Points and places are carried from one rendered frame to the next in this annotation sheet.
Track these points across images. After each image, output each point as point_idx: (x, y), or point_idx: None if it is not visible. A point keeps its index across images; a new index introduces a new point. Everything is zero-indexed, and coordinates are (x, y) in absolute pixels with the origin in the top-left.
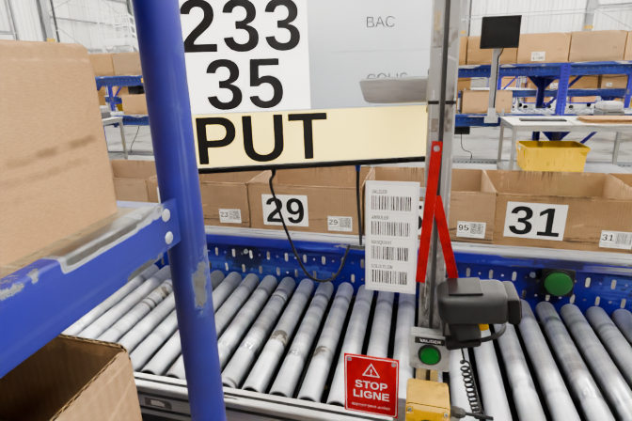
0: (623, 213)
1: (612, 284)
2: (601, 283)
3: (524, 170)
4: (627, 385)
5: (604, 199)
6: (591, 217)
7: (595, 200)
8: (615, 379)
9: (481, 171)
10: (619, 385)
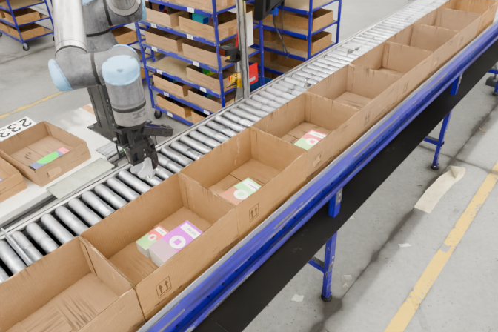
0: (260, 128)
1: (298, 247)
2: (303, 242)
3: (343, 122)
4: (220, 138)
5: (267, 115)
6: (271, 124)
7: (270, 114)
8: (224, 135)
9: (360, 110)
10: (221, 135)
